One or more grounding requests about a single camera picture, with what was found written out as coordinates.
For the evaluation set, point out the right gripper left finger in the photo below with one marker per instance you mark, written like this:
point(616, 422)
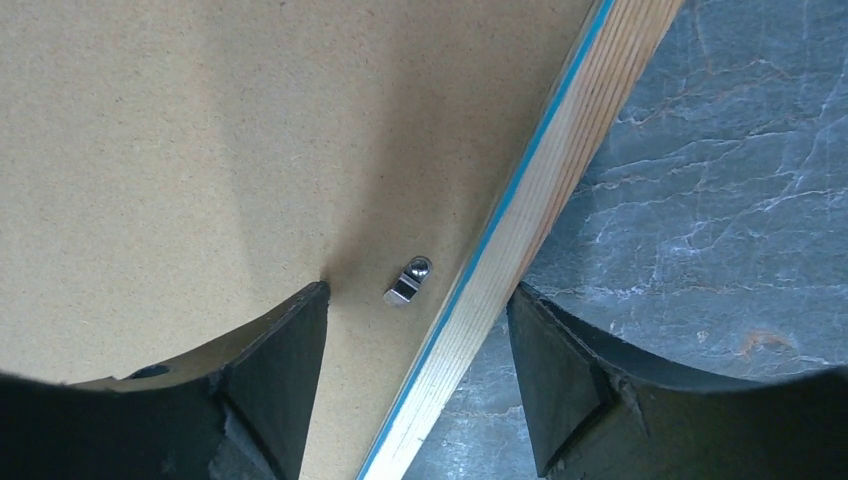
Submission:
point(236, 407)

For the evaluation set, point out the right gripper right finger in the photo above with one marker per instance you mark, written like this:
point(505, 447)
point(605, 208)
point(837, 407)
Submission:
point(598, 407)

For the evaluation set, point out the brown cardboard backing board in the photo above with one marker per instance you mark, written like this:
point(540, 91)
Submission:
point(171, 170)

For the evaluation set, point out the wooden picture frame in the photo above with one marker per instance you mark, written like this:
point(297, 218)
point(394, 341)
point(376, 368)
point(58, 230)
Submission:
point(616, 41)

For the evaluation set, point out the metal frame retaining clip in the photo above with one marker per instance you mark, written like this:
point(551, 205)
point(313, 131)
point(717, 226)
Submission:
point(409, 282)

